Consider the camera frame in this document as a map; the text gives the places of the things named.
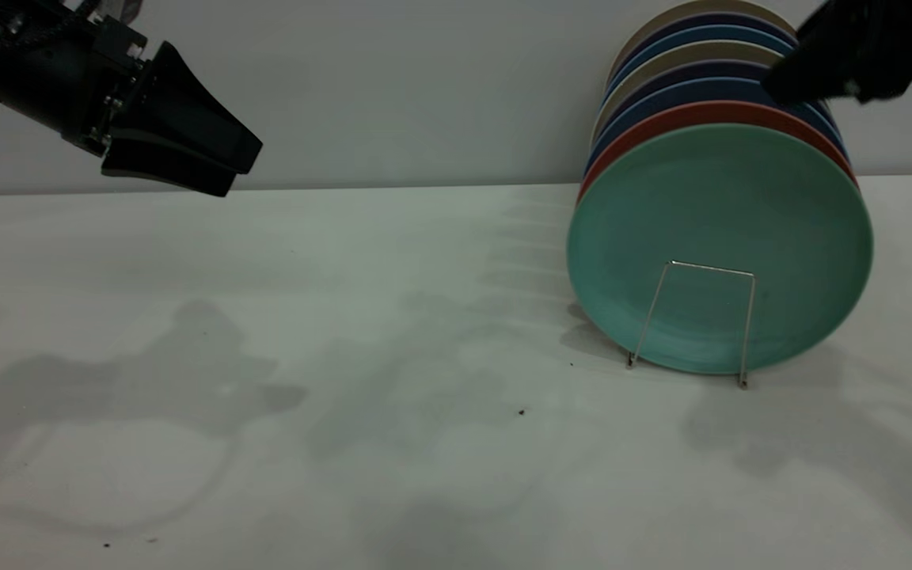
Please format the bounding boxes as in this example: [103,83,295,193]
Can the silver wire plate rack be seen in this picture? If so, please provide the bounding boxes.
[625,260,758,390]

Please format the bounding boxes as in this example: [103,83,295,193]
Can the beige round plate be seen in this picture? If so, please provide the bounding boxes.
[608,0,799,80]
[591,40,799,145]

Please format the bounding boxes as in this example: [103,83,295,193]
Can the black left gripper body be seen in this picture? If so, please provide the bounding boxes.
[59,11,150,157]

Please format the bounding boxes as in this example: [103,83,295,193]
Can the dark purple round plate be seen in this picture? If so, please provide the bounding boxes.
[594,60,829,151]
[606,11,799,89]

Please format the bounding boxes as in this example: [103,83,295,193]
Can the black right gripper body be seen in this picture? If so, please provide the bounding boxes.
[816,0,912,76]

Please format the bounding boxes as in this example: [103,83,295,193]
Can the pink round plate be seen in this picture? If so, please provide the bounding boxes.
[578,101,860,208]

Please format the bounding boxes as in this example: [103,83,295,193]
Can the navy blue round plate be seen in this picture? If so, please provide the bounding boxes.
[584,77,850,177]

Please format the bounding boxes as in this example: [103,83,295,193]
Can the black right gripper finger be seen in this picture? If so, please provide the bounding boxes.
[761,32,862,108]
[852,68,912,105]

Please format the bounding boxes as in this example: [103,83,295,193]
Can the green round plate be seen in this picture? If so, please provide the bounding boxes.
[566,123,874,376]

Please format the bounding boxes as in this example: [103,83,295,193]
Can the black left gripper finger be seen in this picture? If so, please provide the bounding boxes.
[128,41,264,176]
[100,127,238,199]

